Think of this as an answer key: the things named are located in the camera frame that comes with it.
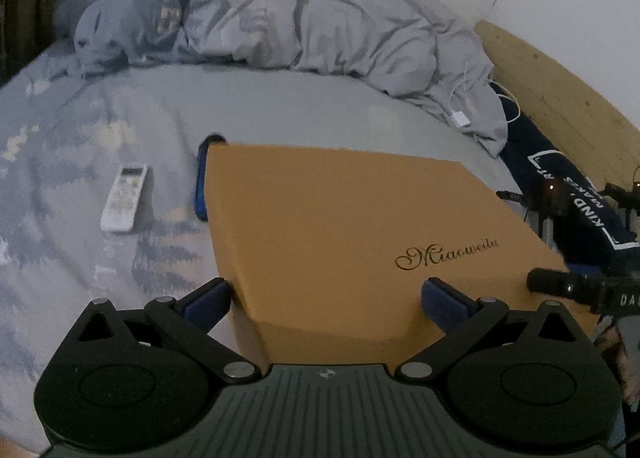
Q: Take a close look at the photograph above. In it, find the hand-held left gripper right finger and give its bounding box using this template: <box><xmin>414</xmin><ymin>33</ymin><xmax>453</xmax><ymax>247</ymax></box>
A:
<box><xmin>395</xmin><ymin>278</ymin><xmax>588</xmax><ymax>384</ymax></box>

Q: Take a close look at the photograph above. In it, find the brown cardboard box lid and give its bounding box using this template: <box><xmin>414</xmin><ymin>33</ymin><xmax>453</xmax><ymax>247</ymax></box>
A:
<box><xmin>206</xmin><ymin>142</ymin><xmax>598</xmax><ymax>366</ymax></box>

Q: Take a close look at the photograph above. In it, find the white charger cable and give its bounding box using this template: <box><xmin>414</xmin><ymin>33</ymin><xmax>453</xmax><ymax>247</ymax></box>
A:
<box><xmin>449</xmin><ymin>61</ymin><xmax>521</xmax><ymax>129</ymax></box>

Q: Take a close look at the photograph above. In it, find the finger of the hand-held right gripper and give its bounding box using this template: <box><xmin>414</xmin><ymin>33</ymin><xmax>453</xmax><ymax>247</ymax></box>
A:
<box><xmin>526</xmin><ymin>267</ymin><xmax>603</xmax><ymax>311</ymax></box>

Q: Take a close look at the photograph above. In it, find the brown wooden cabinet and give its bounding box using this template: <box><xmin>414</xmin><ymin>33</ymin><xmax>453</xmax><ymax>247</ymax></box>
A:
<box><xmin>0</xmin><ymin>0</ymin><xmax>76</xmax><ymax>84</ymax></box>

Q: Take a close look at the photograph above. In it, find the black tripod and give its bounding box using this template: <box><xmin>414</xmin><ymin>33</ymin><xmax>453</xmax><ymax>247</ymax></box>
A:
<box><xmin>495</xmin><ymin>181</ymin><xmax>640</xmax><ymax>244</ymax></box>

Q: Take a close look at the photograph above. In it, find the wooden headboard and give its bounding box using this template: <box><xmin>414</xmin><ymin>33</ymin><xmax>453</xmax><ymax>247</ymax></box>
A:
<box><xmin>472</xmin><ymin>20</ymin><xmax>640</xmax><ymax>199</ymax></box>

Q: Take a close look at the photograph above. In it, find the grey-blue duvet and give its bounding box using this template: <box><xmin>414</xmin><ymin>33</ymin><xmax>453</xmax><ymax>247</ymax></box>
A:
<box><xmin>52</xmin><ymin>0</ymin><xmax>508</xmax><ymax>159</ymax></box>

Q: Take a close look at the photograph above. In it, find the white remote control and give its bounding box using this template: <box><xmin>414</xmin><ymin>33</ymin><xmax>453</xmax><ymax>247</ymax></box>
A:
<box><xmin>100</xmin><ymin>164</ymin><xmax>149</xmax><ymax>234</ymax></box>

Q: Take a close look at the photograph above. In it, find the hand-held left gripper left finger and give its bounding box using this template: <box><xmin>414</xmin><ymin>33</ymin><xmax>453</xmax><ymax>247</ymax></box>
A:
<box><xmin>65</xmin><ymin>277</ymin><xmax>261</xmax><ymax>384</ymax></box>

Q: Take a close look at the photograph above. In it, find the navy printed cloth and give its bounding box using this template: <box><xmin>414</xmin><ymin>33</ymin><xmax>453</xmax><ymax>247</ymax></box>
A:
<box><xmin>487</xmin><ymin>81</ymin><xmax>640</xmax><ymax>279</ymax></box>

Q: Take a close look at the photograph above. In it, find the blue and black toy car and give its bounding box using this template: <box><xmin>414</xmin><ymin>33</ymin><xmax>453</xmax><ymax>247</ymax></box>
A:
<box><xmin>194</xmin><ymin>134</ymin><xmax>228</xmax><ymax>223</ymax></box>

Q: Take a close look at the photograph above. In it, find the printed blue bed sheet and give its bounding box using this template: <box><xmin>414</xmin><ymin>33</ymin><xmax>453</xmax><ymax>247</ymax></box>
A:
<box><xmin>0</xmin><ymin>43</ymin><xmax>551</xmax><ymax>439</ymax></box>

